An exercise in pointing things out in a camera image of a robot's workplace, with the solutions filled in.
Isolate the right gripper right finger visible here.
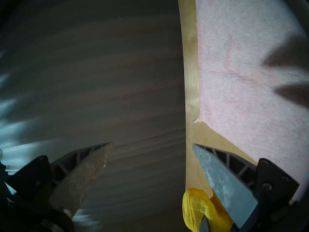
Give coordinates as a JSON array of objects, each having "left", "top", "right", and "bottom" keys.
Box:
[{"left": 192, "top": 143, "right": 300, "bottom": 232}]

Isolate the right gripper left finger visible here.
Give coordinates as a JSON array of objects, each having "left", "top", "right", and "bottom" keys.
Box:
[{"left": 5, "top": 141, "right": 114, "bottom": 222}]

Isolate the yellow terry towel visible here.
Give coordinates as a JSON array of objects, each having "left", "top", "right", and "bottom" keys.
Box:
[{"left": 182, "top": 188, "right": 233, "bottom": 232}]

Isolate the pink terry towel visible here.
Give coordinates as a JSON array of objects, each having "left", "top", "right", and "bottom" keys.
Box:
[{"left": 193, "top": 0, "right": 309, "bottom": 200}]

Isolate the grey pleated curtain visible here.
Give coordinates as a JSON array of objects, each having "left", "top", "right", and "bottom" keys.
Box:
[{"left": 0, "top": 0, "right": 187, "bottom": 232}]

